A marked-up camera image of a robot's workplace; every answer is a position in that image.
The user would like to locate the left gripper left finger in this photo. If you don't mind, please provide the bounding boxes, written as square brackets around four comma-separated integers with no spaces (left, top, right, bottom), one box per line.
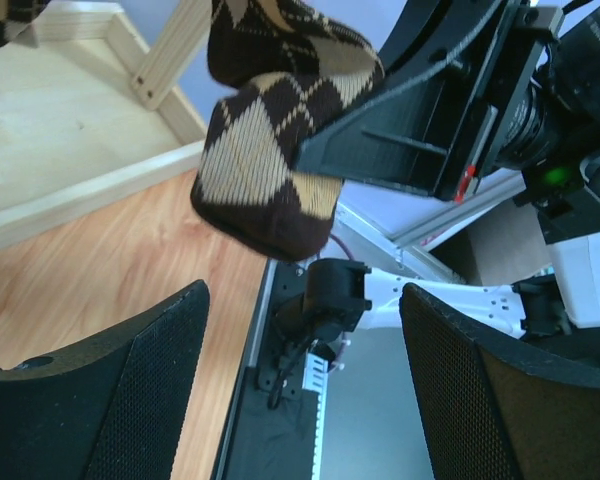
[0,280,210,479]

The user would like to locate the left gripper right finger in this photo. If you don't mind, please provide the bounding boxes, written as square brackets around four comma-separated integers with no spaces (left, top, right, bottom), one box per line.
[400,283,600,479]

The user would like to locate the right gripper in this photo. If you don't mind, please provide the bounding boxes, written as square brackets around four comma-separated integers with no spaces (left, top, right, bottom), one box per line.
[296,1,564,200]

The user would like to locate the brown argyle sock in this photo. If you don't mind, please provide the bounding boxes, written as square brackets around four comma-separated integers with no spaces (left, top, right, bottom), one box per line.
[0,0,50,48]
[190,1,384,261]

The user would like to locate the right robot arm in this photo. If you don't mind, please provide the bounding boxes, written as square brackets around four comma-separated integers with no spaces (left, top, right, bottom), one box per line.
[292,1,600,400]

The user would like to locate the wooden hanger rack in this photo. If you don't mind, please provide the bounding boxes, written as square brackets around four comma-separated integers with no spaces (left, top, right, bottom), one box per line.
[0,1,210,250]

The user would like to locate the black cloth strip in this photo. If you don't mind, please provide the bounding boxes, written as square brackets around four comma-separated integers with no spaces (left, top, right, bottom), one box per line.
[222,389,318,480]

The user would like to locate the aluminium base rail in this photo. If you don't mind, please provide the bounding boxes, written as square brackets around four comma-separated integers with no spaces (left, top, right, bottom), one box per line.
[214,209,526,480]

